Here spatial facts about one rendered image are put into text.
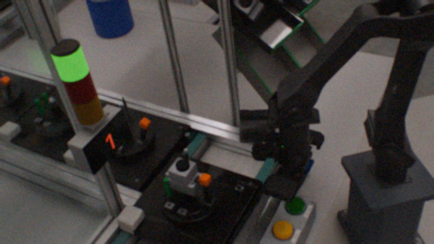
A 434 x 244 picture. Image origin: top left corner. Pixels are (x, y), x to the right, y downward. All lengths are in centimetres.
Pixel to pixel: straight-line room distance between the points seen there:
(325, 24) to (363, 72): 193
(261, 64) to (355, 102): 37
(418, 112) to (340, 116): 22
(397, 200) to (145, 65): 105
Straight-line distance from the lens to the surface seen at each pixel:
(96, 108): 91
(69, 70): 86
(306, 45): 143
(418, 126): 147
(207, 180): 102
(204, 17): 199
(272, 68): 130
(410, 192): 103
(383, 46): 334
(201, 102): 155
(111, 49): 191
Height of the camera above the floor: 183
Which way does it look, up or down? 41 degrees down
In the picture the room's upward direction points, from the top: 9 degrees counter-clockwise
